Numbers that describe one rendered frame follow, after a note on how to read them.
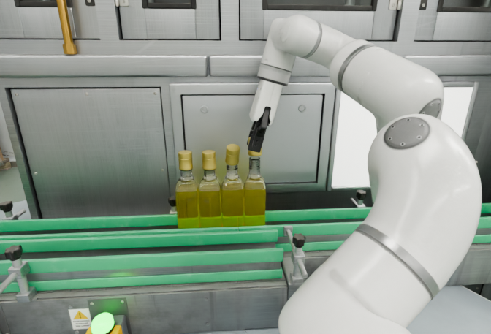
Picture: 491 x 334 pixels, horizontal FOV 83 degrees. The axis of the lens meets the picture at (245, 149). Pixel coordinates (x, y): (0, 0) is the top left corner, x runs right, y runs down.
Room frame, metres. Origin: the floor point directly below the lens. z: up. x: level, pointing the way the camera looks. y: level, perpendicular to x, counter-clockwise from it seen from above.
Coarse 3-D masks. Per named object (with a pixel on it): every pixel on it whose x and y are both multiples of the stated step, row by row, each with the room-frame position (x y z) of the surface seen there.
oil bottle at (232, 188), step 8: (224, 176) 0.67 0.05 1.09; (224, 184) 0.64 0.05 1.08; (232, 184) 0.64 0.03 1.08; (240, 184) 0.65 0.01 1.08; (224, 192) 0.64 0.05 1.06; (232, 192) 0.64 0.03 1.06; (240, 192) 0.64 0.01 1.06; (224, 200) 0.64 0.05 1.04; (232, 200) 0.64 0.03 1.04; (240, 200) 0.64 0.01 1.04; (224, 208) 0.64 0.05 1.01; (232, 208) 0.64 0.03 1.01; (240, 208) 0.64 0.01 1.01; (224, 216) 0.64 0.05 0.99; (232, 216) 0.64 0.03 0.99; (240, 216) 0.64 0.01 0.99; (224, 224) 0.64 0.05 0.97; (232, 224) 0.64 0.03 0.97; (240, 224) 0.64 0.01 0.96
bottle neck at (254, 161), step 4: (252, 156) 0.68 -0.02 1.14; (256, 156) 0.68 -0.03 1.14; (252, 160) 0.66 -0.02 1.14; (256, 160) 0.66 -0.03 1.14; (252, 164) 0.66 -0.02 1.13; (256, 164) 0.66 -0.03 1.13; (252, 168) 0.66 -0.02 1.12; (256, 168) 0.66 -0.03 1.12; (252, 172) 0.66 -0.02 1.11; (256, 172) 0.66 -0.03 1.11; (252, 176) 0.66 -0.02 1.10; (256, 176) 0.66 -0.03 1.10
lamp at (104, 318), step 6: (96, 318) 0.46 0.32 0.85; (102, 318) 0.46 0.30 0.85; (108, 318) 0.46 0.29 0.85; (96, 324) 0.44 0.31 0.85; (102, 324) 0.44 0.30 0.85; (108, 324) 0.45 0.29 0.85; (114, 324) 0.46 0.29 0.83; (96, 330) 0.44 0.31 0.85; (102, 330) 0.44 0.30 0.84; (108, 330) 0.44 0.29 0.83
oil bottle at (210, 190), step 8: (216, 176) 0.67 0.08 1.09; (200, 184) 0.64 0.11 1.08; (208, 184) 0.64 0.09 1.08; (216, 184) 0.64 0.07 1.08; (200, 192) 0.63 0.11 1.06; (208, 192) 0.63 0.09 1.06; (216, 192) 0.64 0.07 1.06; (200, 200) 0.63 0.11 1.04; (208, 200) 0.63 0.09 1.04; (216, 200) 0.64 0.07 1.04; (200, 208) 0.63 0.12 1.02; (208, 208) 0.63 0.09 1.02; (216, 208) 0.64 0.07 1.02; (200, 216) 0.64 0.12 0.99; (208, 216) 0.63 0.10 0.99; (216, 216) 0.64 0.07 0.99; (200, 224) 0.64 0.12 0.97; (208, 224) 0.63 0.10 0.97; (216, 224) 0.64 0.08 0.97
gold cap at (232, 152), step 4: (232, 144) 0.67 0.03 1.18; (228, 148) 0.65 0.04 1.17; (232, 148) 0.65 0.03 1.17; (236, 148) 0.65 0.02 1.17; (228, 152) 0.65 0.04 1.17; (232, 152) 0.64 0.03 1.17; (236, 152) 0.64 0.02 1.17; (228, 156) 0.65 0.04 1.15; (232, 156) 0.64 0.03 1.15; (236, 156) 0.65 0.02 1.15; (228, 160) 0.65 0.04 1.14; (232, 160) 0.65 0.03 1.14; (236, 160) 0.65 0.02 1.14; (228, 164) 0.65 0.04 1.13; (232, 164) 0.65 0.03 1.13; (236, 164) 0.66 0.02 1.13
